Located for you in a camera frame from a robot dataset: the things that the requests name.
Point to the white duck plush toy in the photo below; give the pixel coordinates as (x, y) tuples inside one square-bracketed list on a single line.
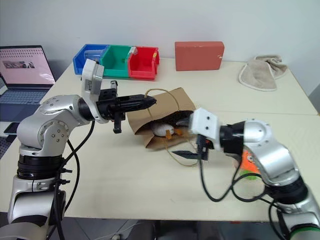
[(161, 128)]

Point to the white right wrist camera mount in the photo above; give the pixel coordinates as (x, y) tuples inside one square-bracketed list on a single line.
[(205, 125)]

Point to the orange and green plush toy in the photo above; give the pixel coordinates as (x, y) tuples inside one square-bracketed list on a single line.
[(248, 162)]

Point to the blue plastic storage bin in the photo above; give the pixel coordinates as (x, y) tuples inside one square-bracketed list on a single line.
[(80, 60)]

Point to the red-brown rectangular block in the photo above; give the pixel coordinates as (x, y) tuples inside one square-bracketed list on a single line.
[(197, 56)]

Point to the brown paper bag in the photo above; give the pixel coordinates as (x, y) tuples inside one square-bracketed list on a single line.
[(172, 102)]

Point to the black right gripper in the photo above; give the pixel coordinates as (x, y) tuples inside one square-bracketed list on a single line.
[(203, 147)]

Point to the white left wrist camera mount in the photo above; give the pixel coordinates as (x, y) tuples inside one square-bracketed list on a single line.
[(91, 75)]

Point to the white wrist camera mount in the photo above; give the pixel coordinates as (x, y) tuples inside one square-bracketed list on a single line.
[(91, 75), (205, 125)]

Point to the red plastic storage bin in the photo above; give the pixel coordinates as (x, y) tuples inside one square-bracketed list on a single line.
[(142, 65)]

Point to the open laptop computer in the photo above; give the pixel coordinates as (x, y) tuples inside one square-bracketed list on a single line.
[(22, 70)]

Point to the green plastic storage bin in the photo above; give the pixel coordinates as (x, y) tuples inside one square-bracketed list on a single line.
[(116, 62)]

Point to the dark smartphone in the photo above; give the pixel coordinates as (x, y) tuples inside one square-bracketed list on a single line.
[(11, 129)]

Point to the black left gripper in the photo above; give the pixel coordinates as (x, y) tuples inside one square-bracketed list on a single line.
[(108, 105)]

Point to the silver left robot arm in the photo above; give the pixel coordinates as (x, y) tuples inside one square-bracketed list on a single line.
[(37, 130)]

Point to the beige folded towel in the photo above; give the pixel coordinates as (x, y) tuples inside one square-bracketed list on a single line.
[(260, 72)]

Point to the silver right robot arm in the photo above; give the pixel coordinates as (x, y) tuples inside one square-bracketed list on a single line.
[(272, 155)]

